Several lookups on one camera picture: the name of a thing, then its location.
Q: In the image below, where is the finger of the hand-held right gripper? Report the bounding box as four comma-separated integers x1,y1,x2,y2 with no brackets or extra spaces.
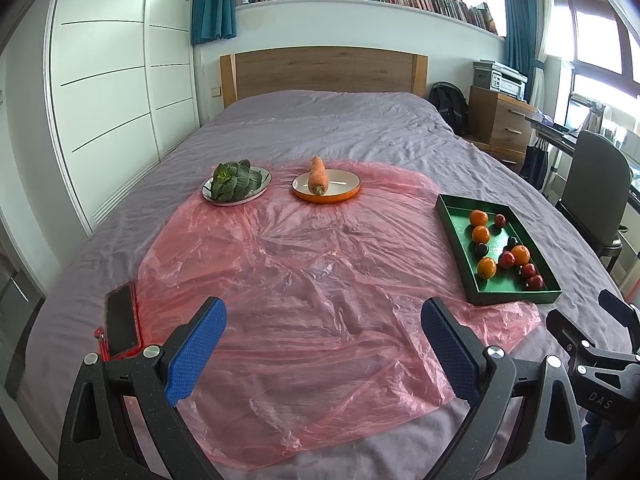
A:
546,309,640,378
598,289,640,333

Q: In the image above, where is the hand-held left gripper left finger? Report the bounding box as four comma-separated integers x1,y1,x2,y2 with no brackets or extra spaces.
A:
57,296,227,480

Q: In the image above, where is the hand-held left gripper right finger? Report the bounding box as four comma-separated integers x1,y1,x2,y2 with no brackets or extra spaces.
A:
420,297,587,480

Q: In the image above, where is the green tray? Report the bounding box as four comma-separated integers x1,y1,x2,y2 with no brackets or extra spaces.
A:
435,193,562,306

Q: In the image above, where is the smartphone in red case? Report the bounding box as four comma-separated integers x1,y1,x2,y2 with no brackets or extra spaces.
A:
104,281,142,361

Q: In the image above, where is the pink plastic sheet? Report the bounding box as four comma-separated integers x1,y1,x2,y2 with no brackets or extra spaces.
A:
134,160,542,471

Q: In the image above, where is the grey office chair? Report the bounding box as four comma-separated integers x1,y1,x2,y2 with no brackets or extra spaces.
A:
555,130,632,271

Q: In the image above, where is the dark blue tote bag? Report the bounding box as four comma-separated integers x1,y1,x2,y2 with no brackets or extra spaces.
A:
520,142,550,191

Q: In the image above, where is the white plate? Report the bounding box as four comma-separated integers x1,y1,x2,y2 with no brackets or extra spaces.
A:
201,165,272,207

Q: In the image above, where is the bok choy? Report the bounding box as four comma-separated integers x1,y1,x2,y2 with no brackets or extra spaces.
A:
209,159,264,202

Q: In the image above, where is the dark desk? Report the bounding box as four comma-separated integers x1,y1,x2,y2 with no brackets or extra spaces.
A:
527,110,640,196

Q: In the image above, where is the orange plate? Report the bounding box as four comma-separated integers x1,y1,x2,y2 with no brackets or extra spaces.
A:
292,169,362,204

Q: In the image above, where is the laptop computer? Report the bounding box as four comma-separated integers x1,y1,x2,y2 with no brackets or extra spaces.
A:
565,92,601,133

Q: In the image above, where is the carrot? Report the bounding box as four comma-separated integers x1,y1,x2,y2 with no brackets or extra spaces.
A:
307,156,329,196

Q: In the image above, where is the wooden drawer cabinet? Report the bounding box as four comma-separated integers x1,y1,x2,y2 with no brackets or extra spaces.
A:
467,86,538,173

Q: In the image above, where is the black backpack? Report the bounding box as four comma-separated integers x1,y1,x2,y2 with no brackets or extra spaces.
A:
428,81,471,136

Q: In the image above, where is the white printer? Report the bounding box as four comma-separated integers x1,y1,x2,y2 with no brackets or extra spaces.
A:
487,61,528,101

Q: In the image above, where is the dark framed window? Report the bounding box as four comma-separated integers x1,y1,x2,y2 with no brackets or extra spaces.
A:
542,0,640,126

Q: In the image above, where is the white wardrobe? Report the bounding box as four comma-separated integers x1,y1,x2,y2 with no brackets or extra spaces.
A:
42,0,201,233

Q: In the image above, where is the teal curtain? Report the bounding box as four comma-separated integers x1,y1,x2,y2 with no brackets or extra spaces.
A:
191,0,238,46
501,0,546,103

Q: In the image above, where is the wooden headboard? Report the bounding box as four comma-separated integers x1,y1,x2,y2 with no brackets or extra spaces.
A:
220,46,429,109

